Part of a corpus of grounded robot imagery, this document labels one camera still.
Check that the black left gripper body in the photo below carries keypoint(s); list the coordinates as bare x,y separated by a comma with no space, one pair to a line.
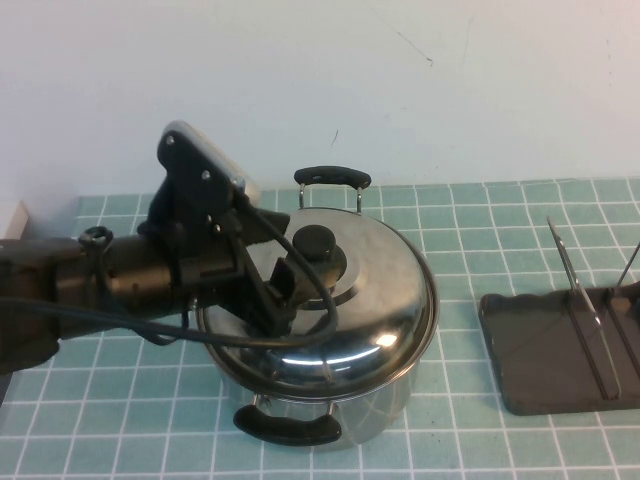
210,260

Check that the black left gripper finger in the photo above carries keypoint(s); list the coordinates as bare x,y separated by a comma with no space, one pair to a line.
284,295
270,225

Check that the steel pot lid black knob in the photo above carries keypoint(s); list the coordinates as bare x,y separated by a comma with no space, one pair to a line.
380,300

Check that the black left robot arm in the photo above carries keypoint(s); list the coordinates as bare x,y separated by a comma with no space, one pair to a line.
125,280

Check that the beige board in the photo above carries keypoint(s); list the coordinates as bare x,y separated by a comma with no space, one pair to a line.
15,222

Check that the teal grid tablecloth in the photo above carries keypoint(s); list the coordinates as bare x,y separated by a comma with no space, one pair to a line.
500,450

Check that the silver wrist camera black mount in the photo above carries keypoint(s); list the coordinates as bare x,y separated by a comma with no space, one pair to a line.
200,165

